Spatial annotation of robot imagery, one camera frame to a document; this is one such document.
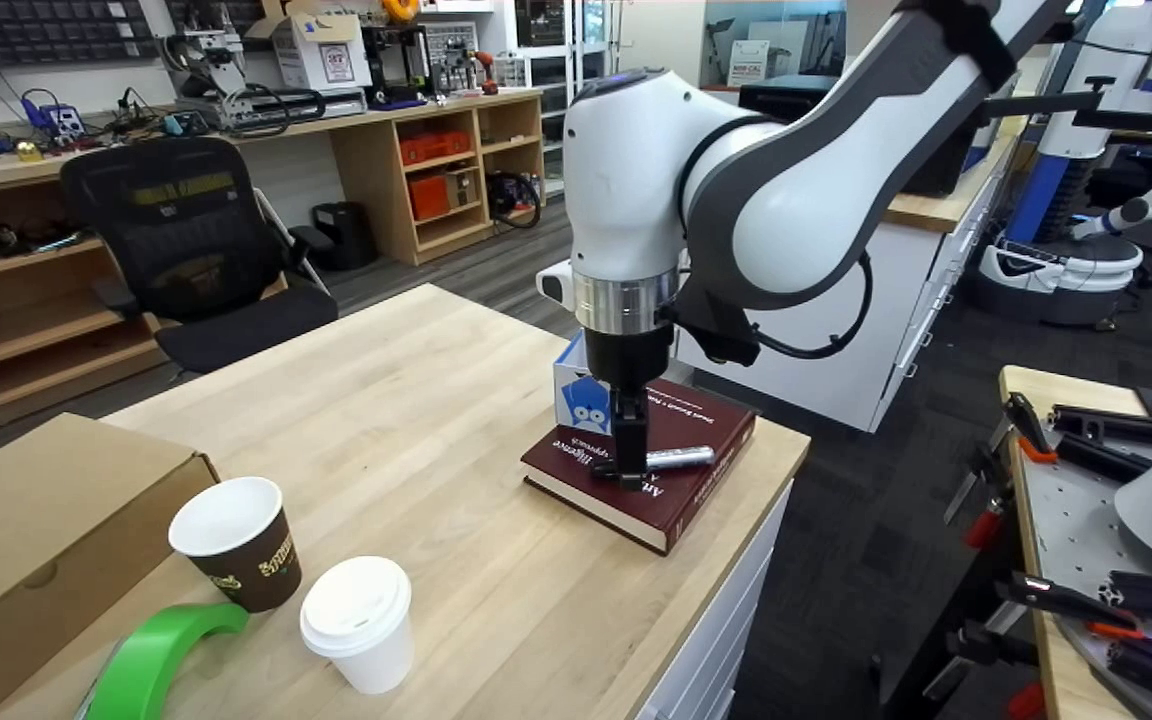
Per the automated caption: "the white lidded paper cup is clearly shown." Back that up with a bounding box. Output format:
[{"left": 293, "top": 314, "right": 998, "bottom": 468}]
[{"left": 294, "top": 553, "right": 418, "bottom": 698}]

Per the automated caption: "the wide orange storage bin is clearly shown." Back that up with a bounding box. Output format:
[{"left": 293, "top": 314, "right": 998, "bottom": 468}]
[{"left": 394, "top": 122, "right": 474, "bottom": 169}]

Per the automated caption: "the maroon hardcover book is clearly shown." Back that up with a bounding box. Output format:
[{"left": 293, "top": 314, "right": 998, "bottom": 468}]
[{"left": 514, "top": 375, "right": 758, "bottom": 555}]

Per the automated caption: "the blue electronic gadget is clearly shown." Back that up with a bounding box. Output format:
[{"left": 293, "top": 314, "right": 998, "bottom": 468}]
[{"left": 15, "top": 88, "right": 87, "bottom": 147}]

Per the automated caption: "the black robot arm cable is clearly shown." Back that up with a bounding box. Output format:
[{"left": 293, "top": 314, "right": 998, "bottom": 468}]
[{"left": 732, "top": 249, "right": 880, "bottom": 365}]

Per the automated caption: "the wooden cubby shelf unit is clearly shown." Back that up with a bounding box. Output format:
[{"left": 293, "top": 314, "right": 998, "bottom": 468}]
[{"left": 331, "top": 92, "right": 546, "bottom": 268}]

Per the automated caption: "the wooden side table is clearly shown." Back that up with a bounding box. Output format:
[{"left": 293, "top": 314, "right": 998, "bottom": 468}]
[{"left": 996, "top": 359, "right": 1152, "bottom": 720}]

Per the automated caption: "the white blue cardboard box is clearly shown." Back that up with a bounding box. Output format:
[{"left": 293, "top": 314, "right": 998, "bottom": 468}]
[{"left": 546, "top": 326, "right": 633, "bottom": 440}]

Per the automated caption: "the brown paper cup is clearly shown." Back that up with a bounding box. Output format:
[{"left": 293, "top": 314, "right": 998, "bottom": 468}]
[{"left": 163, "top": 473, "right": 308, "bottom": 614}]

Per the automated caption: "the small orange storage bin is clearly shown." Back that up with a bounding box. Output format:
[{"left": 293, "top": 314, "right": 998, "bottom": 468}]
[{"left": 406, "top": 172, "right": 454, "bottom": 223}]

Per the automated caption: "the silver black Sharpie marker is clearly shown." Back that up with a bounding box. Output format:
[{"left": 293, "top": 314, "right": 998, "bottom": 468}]
[{"left": 586, "top": 444, "right": 721, "bottom": 489}]

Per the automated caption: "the green tape roll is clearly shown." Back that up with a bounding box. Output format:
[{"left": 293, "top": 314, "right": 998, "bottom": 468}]
[{"left": 77, "top": 601, "right": 252, "bottom": 720}]

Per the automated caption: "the white box device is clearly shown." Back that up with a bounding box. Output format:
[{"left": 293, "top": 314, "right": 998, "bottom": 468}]
[{"left": 272, "top": 10, "right": 375, "bottom": 94}]

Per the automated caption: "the black pegboard tool rack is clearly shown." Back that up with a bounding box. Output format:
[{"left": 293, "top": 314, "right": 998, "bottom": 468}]
[{"left": 0, "top": 0, "right": 161, "bottom": 73}]

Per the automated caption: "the black 3D printer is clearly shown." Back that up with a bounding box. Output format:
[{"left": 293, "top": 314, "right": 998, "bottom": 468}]
[{"left": 359, "top": 20, "right": 435, "bottom": 110}]

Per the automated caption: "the black mesh office chair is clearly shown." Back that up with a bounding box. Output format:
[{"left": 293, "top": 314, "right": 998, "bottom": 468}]
[{"left": 56, "top": 134, "right": 343, "bottom": 375}]

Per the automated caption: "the white table drawer cabinet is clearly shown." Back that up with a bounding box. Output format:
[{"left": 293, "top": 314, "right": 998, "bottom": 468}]
[{"left": 633, "top": 477, "right": 795, "bottom": 720}]

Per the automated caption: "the long black hand tool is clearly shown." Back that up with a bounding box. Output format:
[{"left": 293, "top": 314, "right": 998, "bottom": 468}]
[{"left": 993, "top": 568, "right": 1152, "bottom": 632}]

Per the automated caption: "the black coiled cable bundle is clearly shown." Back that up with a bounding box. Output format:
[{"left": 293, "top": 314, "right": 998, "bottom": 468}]
[{"left": 485, "top": 169, "right": 546, "bottom": 232}]

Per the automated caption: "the black orange clamp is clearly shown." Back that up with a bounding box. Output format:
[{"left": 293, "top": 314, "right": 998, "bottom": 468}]
[{"left": 998, "top": 388, "right": 1069, "bottom": 473}]

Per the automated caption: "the brown cardboard box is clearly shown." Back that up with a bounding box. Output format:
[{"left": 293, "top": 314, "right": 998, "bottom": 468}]
[{"left": 0, "top": 410, "right": 225, "bottom": 720}]

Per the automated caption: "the white counter with wooden top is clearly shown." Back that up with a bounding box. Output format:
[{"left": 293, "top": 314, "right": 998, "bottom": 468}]
[{"left": 669, "top": 116, "right": 1022, "bottom": 440}]

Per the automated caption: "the blue white mobile robot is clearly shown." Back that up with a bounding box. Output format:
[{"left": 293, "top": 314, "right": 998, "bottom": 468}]
[{"left": 970, "top": 0, "right": 1152, "bottom": 330}]

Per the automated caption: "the long wooden workbench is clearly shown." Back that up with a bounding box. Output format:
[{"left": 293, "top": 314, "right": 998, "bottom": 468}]
[{"left": 0, "top": 88, "right": 546, "bottom": 450}]

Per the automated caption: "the black bag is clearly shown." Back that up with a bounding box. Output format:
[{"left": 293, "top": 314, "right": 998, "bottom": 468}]
[{"left": 308, "top": 197, "right": 380, "bottom": 271}]

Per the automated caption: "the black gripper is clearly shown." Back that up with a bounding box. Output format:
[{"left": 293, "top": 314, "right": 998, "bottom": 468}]
[{"left": 582, "top": 323, "right": 677, "bottom": 485}]

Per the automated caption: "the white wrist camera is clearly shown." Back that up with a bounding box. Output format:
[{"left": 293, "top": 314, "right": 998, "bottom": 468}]
[{"left": 530, "top": 254, "right": 579, "bottom": 312}]

